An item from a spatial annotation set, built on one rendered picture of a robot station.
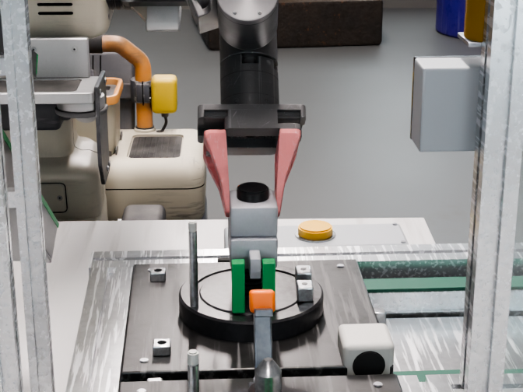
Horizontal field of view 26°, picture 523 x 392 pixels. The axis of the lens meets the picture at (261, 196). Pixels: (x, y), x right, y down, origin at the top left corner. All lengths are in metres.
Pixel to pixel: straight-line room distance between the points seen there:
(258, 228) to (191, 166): 1.01
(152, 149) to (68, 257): 0.64
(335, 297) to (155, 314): 0.18
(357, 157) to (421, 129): 3.82
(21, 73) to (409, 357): 0.47
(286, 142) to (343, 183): 3.36
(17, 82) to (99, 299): 0.28
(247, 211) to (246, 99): 0.11
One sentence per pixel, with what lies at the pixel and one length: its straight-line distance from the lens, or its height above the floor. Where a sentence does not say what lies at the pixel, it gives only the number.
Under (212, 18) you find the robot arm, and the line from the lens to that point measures 1.14.
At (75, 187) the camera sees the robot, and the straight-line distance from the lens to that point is 1.79.
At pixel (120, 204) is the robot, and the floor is 0.74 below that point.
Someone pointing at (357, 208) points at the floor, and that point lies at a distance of 4.16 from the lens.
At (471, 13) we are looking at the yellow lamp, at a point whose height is 1.28.
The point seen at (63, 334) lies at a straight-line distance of 1.32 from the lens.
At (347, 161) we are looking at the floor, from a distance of 4.68.
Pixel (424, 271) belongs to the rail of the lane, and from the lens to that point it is 1.26.
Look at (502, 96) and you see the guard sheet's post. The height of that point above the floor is 1.22.
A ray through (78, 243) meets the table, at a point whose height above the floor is 0.86.
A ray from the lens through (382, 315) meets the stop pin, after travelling 1.12.
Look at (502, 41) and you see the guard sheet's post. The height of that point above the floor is 1.27.
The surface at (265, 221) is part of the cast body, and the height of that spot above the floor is 1.07.
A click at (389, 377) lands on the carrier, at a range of 0.99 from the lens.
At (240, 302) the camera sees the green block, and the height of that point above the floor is 1.00.
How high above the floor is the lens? 1.45
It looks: 20 degrees down
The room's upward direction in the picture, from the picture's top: straight up
